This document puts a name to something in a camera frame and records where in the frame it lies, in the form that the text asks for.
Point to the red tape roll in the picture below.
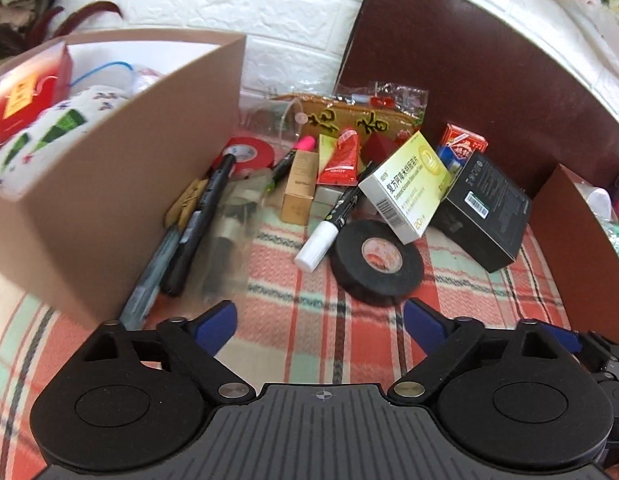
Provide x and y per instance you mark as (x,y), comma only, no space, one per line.
(257,152)

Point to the white cap black marker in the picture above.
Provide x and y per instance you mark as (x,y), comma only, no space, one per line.
(324,235)

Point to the pink cap highlighter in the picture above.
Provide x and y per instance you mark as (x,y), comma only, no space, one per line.
(304,143)

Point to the yellow and white medicine box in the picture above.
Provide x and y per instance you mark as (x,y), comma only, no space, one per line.
(404,190)

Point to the grey pen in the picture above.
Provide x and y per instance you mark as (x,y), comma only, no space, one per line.
(149,280)

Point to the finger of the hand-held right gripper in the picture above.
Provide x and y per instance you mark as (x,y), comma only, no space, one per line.
(567,340)

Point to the narrow brown cardboard box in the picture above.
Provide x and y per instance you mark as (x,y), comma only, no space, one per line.
(564,240)

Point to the plaid blanket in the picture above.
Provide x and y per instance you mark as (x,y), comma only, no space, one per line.
(289,320)

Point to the clear plastic cup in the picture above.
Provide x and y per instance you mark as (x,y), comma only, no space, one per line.
(269,120)

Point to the small red carton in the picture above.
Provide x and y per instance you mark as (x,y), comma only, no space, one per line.
(462,142)

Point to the dark red small box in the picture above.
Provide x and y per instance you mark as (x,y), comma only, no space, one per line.
(378,147)

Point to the red tube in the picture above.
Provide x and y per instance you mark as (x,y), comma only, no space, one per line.
(342,157)

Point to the clear plastic dome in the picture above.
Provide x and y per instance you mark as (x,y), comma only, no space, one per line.
(600,199)

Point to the black tape roll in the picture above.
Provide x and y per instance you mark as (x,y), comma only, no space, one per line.
(354,265)

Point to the large brown cardboard box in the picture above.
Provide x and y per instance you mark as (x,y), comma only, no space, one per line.
(114,200)

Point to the gold cosmetic box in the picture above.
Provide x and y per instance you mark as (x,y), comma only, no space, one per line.
(299,190)

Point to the pile of folded clothes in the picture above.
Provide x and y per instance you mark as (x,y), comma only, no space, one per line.
(14,0)

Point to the black marker pen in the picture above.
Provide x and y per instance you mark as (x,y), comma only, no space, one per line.
(199,225)

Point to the red and white gift box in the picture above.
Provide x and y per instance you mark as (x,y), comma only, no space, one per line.
(24,95)

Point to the brown snack packet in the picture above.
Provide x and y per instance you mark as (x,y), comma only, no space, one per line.
(334,117)

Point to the clear plastic packet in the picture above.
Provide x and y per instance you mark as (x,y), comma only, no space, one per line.
(229,230)

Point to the dark brown wooden headboard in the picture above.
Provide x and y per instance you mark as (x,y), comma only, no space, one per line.
(489,75)

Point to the small grey box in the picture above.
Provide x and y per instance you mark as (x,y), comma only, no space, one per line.
(329,196)

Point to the wooden clip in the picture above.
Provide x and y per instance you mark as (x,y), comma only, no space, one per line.
(184,202)

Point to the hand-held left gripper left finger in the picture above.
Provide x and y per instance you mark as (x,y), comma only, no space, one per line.
(215,327)

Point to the clear plastic bag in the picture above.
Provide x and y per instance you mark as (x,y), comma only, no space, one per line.
(384,97)

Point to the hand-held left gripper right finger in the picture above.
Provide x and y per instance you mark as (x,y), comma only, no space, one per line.
(424,327)

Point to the red leaf plant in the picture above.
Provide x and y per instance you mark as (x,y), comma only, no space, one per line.
(84,15)

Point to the black cardboard box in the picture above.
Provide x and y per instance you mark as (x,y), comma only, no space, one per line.
(484,215)

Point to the white tree print fabric pouch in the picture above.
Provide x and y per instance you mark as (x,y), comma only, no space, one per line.
(54,130)

